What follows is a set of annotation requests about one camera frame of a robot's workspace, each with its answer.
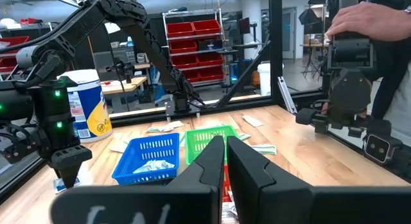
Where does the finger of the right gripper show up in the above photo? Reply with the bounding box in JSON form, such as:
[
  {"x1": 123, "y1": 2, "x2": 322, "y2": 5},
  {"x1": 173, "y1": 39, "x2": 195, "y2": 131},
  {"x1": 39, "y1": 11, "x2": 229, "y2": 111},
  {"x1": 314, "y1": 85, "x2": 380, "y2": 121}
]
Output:
[{"x1": 57, "y1": 165, "x2": 80, "y2": 189}]

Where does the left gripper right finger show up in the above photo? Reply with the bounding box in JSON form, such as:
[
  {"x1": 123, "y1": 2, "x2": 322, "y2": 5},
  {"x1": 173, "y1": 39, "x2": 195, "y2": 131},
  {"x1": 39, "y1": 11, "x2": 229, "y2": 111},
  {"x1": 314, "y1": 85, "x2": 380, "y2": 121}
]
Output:
[{"x1": 227, "y1": 136, "x2": 314, "y2": 224}]

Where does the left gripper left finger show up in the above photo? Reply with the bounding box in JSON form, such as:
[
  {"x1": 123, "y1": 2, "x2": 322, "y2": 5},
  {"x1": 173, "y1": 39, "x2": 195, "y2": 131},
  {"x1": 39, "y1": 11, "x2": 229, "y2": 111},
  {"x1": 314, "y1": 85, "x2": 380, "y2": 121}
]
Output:
[{"x1": 166, "y1": 136, "x2": 225, "y2": 224}]

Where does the white alcohol pad packet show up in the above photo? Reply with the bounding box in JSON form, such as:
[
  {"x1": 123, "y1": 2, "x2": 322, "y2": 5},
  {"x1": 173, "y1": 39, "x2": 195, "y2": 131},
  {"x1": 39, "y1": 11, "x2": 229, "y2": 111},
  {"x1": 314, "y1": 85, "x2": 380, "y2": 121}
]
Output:
[
  {"x1": 149, "y1": 159, "x2": 176, "y2": 172},
  {"x1": 53, "y1": 176, "x2": 82, "y2": 195},
  {"x1": 133, "y1": 164, "x2": 152, "y2": 174}
]

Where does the small white red-print packet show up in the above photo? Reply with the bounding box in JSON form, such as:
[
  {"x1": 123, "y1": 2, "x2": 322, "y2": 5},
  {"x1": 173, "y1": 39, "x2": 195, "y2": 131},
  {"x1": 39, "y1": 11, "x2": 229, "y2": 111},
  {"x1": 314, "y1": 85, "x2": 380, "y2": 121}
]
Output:
[{"x1": 221, "y1": 201, "x2": 240, "y2": 224}]

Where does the red plastic basket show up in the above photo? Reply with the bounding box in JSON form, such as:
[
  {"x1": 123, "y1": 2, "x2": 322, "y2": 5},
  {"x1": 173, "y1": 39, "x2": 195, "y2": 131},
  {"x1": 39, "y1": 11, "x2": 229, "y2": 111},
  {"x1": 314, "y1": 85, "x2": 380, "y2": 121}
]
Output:
[{"x1": 223, "y1": 164, "x2": 232, "y2": 202}]

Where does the green plastic basket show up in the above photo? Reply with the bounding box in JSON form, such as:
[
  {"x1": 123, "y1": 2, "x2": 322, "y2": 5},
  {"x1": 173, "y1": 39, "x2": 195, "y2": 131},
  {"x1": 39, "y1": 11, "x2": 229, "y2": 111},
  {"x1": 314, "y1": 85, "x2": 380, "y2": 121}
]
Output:
[{"x1": 184, "y1": 125, "x2": 240, "y2": 166}]

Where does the disinfecting wipes canister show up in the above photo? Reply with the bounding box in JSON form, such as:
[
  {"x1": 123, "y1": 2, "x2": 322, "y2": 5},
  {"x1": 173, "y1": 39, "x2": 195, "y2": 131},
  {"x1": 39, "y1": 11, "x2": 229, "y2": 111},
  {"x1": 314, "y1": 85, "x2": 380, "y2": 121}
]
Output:
[{"x1": 57, "y1": 69, "x2": 113, "y2": 144}]

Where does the blue plastic basket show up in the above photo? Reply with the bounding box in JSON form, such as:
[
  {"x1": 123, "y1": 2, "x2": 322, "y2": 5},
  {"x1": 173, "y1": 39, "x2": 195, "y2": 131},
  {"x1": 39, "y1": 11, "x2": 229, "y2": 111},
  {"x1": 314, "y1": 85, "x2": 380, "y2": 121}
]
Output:
[{"x1": 111, "y1": 132, "x2": 180, "y2": 185}]

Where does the wooden workbench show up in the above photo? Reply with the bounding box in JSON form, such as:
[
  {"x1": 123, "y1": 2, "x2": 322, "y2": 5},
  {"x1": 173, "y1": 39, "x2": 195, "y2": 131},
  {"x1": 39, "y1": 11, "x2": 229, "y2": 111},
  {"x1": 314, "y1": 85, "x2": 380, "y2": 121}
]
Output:
[{"x1": 99, "y1": 76, "x2": 148, "y2": 114}]

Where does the red storage bin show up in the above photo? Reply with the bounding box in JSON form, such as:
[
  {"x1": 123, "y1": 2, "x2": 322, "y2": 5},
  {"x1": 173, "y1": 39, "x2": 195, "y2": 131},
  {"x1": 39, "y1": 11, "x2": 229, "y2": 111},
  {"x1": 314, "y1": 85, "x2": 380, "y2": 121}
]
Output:
[
  {"x1": 0, "y1": 56, "x2": 19, "y2": 73},
  {"x1": 166, "y1": 22, "x2": 195, "y2": 38},
  {"x1": 191, "y1": 19, "x2": 222, "y2": 35},
  {"x1": 198, "y1": 66, "x2": 224, "y2": 81},
  {"x1": 196, "y1": 53, "x2": 223, "y2": 66},
  {"x1": 183, "y1": 69, "x2": 200, "y2": 83},
  {"x1": 168, "y1": 40, "x2": 198, "y2": 54},
  {"x1": 0, "y1": 36, "x2": 30, "y2": 54},
  {"x1": 171, "y1": 54, "x2": 198, "y2": 68}
]

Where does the white barrel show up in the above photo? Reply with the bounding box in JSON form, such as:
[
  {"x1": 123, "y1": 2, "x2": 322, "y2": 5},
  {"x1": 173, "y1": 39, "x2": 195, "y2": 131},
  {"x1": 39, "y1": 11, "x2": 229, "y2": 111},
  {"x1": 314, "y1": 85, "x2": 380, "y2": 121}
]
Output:
[{"x1": 256, "y1": 62, "x2": 284, "y2": 96}]

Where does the metal shelf rack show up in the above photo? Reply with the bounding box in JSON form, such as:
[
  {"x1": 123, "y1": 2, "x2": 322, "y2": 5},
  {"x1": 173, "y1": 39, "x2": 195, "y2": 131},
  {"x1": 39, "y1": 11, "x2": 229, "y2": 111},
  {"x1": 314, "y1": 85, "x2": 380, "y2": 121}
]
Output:
[{"x1": 161, "y1": 8, "x2": 225, "y2": 87}]

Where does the small wooden table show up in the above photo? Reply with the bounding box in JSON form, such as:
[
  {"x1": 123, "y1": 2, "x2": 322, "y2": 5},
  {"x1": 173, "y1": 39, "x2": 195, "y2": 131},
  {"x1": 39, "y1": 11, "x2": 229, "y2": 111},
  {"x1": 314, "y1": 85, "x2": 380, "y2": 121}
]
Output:
[{"x1": 299, "y1": 42, "x2": 331, "y2": 58}]

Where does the black monitor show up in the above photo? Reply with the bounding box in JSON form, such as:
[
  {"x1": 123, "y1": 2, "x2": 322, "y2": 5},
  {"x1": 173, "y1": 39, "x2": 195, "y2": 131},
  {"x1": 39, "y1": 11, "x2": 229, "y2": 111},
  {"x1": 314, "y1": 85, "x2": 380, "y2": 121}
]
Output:
[{"x1": 237, "y1": 17, "x2": 258, "y2": 45}]

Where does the grey door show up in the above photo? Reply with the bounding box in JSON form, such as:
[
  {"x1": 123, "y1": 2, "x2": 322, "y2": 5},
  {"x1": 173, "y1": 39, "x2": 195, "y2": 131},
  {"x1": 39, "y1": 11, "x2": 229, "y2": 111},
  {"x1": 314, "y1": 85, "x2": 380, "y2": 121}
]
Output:
[{"x1": 281, "y1": 7, "x2": 296, "y2": 60}]

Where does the black softbox light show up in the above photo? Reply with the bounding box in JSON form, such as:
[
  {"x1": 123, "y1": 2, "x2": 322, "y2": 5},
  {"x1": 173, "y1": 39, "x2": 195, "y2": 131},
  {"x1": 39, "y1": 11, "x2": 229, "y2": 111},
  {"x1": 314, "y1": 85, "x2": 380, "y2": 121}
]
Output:
[{"x1": 297, "y1": 8, "x2": 319, "y2": 78}]

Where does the silver aluminium bracket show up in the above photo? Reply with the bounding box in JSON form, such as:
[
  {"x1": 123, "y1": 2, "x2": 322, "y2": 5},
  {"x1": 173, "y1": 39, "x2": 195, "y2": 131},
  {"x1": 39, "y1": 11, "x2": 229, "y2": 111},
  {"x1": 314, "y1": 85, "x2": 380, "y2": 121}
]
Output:
[{"x1": 276, "y1": 76, "x2": 298, "y2": 116}]

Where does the table-level camera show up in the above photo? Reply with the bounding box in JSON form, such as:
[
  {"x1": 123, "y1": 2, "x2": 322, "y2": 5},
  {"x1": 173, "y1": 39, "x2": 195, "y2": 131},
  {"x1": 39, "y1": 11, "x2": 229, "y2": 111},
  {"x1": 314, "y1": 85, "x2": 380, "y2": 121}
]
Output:
[{"x1": 363, "y1": 134, "x2": 404, "y2": 164}]

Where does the grey wire shelf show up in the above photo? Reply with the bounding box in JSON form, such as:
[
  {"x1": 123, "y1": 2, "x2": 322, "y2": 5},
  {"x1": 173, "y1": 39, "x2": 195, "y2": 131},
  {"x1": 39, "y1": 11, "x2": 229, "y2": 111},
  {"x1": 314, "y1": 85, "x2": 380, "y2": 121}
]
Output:
[{"x1": 0, "y1": 18, "x2": 54, "y2": 74}]

